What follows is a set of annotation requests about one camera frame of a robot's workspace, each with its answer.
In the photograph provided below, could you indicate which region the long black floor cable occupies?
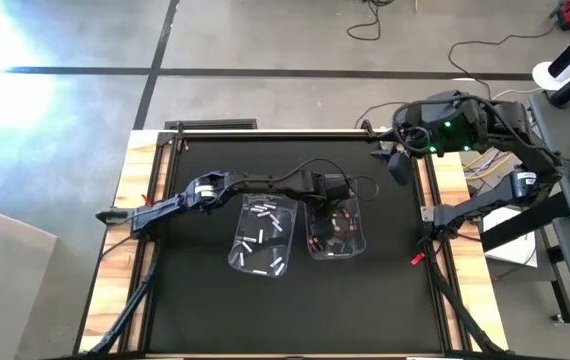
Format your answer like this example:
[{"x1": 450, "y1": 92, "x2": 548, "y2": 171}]
[{"x1": 447, "y1": 23, "x2": 561, "y2": 99}]

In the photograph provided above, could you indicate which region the black table mat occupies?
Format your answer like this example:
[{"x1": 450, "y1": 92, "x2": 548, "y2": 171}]
[{"x1": 147, "y1": 137, "x2": 444, "y2": 355}]

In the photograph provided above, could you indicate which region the white floor cable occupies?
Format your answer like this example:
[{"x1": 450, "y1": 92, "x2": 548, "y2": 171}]
[{"x1": 492, "y1": 87, "x2": 544, "y2": 101}]

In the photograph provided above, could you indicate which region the black table support bar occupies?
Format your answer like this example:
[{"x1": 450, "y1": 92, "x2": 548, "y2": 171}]
[{"x1": 479, "y1": 192, "x2": 570, "y2": 254}]

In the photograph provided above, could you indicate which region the beige grey panel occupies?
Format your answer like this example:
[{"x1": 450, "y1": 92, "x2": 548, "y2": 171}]
[{"x1": 0, "y1": 199, "x2": 59, "y2": 360}]

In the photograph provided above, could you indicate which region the black arched floor cable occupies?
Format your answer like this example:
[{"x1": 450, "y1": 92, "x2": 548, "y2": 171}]
[{"x1": 354, "y1": 101, "x2": 409, "y2": 130}]

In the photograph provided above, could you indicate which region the black left camera cable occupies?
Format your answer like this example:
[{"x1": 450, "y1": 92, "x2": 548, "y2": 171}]
[{"x1": 284, "y1": 157, "x2": 381, "y2": 204}]

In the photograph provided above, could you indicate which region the black looped floor cable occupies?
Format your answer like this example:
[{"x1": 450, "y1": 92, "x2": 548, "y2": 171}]
[{"x1": 346, "y1": 0, "x2": 396, "y2": 42}]

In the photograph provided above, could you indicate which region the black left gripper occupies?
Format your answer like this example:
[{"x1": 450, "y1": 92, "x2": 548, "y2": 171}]
[{"x1": 307, "y1": 192, "x2": 347, "y2": 242}]

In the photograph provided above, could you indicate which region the black white bar stand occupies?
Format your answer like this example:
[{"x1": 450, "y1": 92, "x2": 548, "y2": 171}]
[{"x1": 532, "y1": 9, "x2": 570, "y2": 92}]

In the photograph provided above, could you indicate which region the clear plastic bin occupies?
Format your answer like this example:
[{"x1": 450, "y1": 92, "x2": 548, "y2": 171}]
[
  {"x1": 227, "y1": 193, "x2": 299, "y2": 279},
  {"x1": 303, "y1": 192, "x2": 368, "y2": 261}
]

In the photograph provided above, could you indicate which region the black table leg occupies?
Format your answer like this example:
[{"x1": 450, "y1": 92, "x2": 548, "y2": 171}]
[{"x1": 544, "y1": 244, "x2": 570, "y2": 326}]

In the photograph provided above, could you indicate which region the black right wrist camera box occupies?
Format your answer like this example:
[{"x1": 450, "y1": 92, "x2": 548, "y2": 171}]
[{"x1": 393, "y1": 107, "x2": 424, "y2": 139}]

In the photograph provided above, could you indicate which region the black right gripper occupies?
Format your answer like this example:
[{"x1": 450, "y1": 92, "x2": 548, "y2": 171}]
[{"x1": 369, "y1": 105, "x2": 435, "y2": 187}]

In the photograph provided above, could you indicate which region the yellow extension cord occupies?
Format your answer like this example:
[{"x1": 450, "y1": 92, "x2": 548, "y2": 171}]
[{"x1": 463, "y1": 152, "x2": 512, "y2": 182}]

